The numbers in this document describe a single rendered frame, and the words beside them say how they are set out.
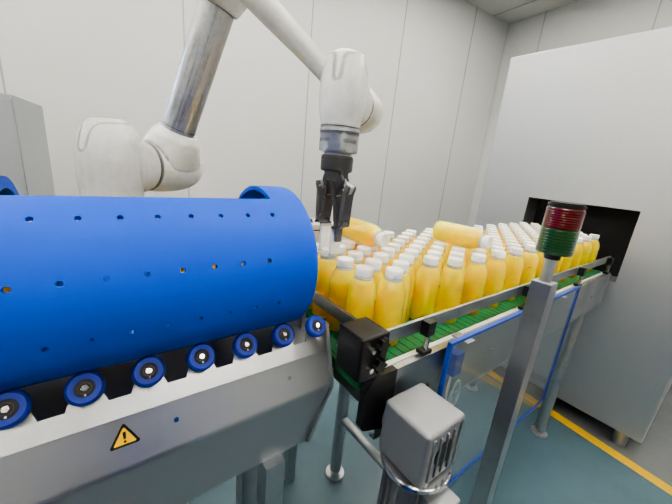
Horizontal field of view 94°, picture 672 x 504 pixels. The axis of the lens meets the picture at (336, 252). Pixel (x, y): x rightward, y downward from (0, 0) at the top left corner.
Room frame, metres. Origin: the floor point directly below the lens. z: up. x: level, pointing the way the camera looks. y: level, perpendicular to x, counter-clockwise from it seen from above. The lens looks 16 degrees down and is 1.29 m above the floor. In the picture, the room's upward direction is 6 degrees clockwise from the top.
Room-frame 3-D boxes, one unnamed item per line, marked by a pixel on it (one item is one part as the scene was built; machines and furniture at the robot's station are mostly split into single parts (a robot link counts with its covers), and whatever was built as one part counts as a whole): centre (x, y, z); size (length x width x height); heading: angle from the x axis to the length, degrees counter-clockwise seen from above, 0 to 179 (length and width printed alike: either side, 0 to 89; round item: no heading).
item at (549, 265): (0.61, -0.43, 1.18); 0.06 x 0.06 x 0.16
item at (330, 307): (0.71, 0.03, 0.96); 0.40 x 0.01 x 0.03; 38
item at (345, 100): (0.77, 0.01, 1.45); 0.13 x 0.11 x 0.16; 162
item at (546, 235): (0.61, -0.43, 1.18); 0.06 x 0.06 x 0.05
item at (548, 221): (0.61, -0.43, 1.23); 0.06 x 0.06 x 0.04
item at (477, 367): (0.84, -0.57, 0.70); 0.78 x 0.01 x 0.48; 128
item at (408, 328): (1.04, -0.73, 0.96); 1.60 x 0.01 x 0.03; 128
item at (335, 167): (0.76, 0.02, 1.26); 0.08 x 0.07 x 0.09; 38
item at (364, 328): (0.53, -0.07, 0.95); 0.10 x 0.07 x 0.10; 38
